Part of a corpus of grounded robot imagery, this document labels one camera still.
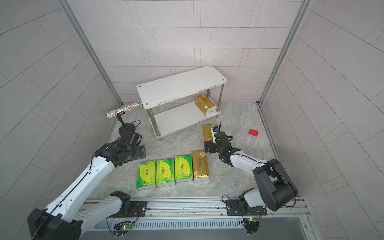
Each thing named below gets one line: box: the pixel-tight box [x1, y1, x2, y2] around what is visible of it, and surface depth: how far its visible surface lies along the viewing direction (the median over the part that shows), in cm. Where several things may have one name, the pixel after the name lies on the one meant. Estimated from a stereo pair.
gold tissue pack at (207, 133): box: [203, 124, 214, 142], surface depth 93 cm
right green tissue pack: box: [174, 155, 194, 183], surface depth 80 cm
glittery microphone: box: [106, 100, 143, 118], surface depth 89 cm
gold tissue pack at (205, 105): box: [195, 93, 217, 117], surface depth 104 cm
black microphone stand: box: [116, 110, 136, 135], surface depth 101 cm
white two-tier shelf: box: [136, 65, 228, 142], surface depth 86 cm
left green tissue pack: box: [136, 160, 157, 191], surface depth 77 cm
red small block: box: [248, 128, 259, 137], surface depth 100 cm
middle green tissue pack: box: [156, 158, 176, 188], surface depth 79 cm
